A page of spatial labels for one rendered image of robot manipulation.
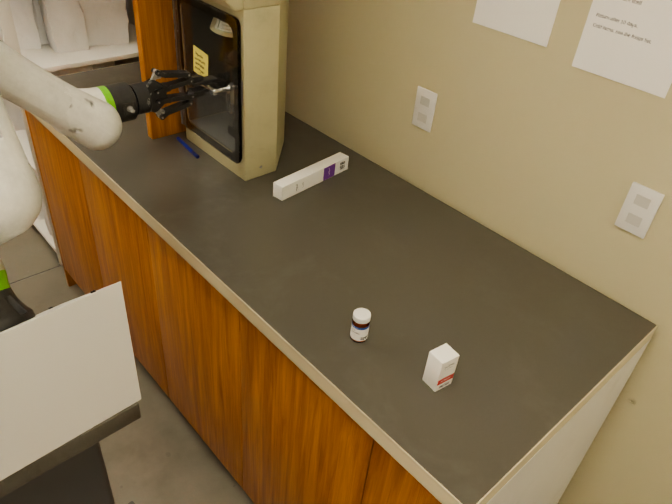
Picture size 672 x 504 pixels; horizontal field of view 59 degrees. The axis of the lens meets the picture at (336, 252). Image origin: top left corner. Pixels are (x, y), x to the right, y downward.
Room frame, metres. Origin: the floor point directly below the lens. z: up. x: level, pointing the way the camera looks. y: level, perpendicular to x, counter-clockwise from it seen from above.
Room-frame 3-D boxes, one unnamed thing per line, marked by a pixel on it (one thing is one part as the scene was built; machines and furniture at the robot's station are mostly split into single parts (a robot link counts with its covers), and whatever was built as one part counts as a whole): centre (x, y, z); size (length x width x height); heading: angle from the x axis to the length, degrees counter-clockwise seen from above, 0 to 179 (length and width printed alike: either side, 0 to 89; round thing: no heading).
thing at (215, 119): (1.56, 0.40, 1.19); 0.30 x 0.01 x 0.40; 45
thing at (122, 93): (1.33, 0.56, 1.20); 0.12 x 0.06 x 0.09; 45
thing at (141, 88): (1.38, 0.51, 1.20); 0.09 x 0.07 x 0.08; 135
